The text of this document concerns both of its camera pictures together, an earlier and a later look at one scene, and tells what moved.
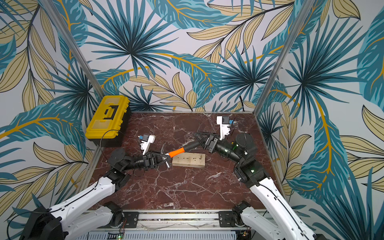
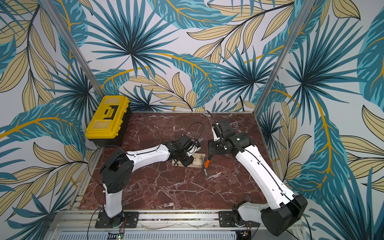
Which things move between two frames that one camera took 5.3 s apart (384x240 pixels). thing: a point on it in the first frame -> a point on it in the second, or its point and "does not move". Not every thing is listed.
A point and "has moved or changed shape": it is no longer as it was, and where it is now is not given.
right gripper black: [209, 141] -> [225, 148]
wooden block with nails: [190, 159] does not move
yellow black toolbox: [109, 121] does not move
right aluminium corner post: [306, 7] does not move
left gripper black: [150, 161] -> [191, 159]
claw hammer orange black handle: [187, 148] has moved or changed shape
